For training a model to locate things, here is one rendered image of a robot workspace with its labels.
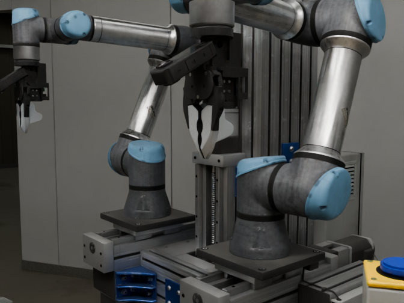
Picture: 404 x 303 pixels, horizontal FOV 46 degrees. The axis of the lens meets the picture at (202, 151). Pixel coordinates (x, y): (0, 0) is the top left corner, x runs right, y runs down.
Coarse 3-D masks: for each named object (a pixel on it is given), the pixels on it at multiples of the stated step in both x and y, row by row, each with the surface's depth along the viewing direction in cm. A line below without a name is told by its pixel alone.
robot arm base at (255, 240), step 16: (240, 224) 113; (256, 224) 110; (272, 224) 110; (240, 240) 111; (256, 240) 110; (272, 240) 110; (288, 240) 113; (240, 256) 111; (256, 256) 109; (272, 256) 109
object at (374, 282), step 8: (368, 264) 53; (376, 264) 53; (368, 272) 50; (376, 272) 50; (384, 272) 50; (368, 280) 48; (376, 280) 48; (384, 280) 48; (392, 280) 48; (400, 280) 48; (368, 288) 48; (376, 288) 48; (384, 288) 48; (392, 288) 47; (400, 288) 47; (368, 296) 48; (376, 296) 48; (384, 296) 48; (392, 296) 47; (400, 296) 47
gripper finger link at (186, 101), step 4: (184, 88) 81; (184, 92) 81; (184, 96) 81; (184, 100) 81; (188, 100) 81; (184, 104) 82; (188, 104) 81; (192, 104) 80; (196, 104) 80; (184, 108) 82; (184, 112) 82; (188, 116) 81; (188, 120) 81; (188, 124) 81; (188, 128) 81
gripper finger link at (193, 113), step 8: (200, 104) 81; (192, 112) 80; (200, 112) 79; (192, 120) 80; (200, 120) 79; (192, 128) 80; (200, 128) 80; (192, 136) 80; (200, 136) 80; (200, 144) 80; (200, 152) 80
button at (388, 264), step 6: (390, 258) 52; (396, 258) 52; (402, 258) 52; (384, 264) 50; (390, 264) 50; (396, 264) 50; (402, 264) 50; (384, 270) 50; (390, 270) 49; (396, 270) 49; (402, 270) 49; (396, 276) 49; (402, 276) 49
